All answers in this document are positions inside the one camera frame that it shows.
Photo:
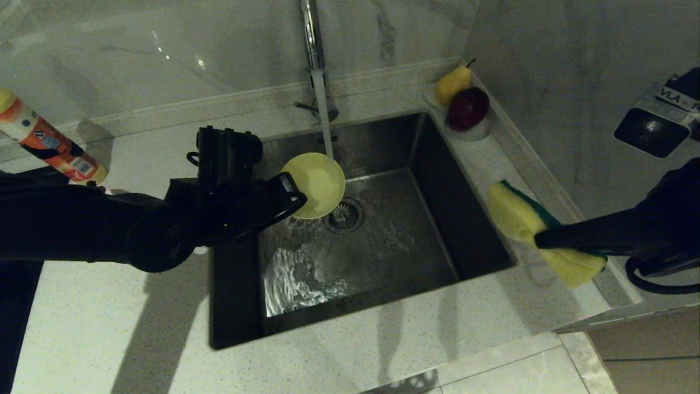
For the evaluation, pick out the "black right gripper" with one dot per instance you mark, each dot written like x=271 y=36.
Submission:
x=678 y=213

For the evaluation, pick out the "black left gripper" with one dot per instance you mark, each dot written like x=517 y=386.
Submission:
x=235 y=210

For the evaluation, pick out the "yellow plastic bowl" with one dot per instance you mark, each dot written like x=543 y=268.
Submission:
x=320 y=183

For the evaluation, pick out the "green and yellow sponge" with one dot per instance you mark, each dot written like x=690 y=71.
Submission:
x=511 y=216

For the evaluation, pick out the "chrome faucet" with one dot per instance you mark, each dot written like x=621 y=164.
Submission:
x=311 y=33

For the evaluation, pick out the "orange label dish soap bottle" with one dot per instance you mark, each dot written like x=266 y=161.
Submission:
x=54 y=145

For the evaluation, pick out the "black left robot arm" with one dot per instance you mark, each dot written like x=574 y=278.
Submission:
x=82 y=230

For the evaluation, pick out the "stainless steel sink basin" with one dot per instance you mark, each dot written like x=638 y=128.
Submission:
x=410 y=246

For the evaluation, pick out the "round metal drain strainer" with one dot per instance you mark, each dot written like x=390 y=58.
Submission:
x=350 y=219

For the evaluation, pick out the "clear running water stream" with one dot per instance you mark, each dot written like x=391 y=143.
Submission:
x=325 y=120

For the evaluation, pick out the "small white dish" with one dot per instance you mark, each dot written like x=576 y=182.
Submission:
x=473 y=135

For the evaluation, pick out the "dark red apple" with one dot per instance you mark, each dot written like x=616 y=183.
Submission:
x=468 y=109

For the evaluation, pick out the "yellow pear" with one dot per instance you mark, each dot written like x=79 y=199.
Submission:
x=451 y=87

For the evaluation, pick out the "black induction cooktop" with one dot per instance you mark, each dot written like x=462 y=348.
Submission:
x=16 y=328

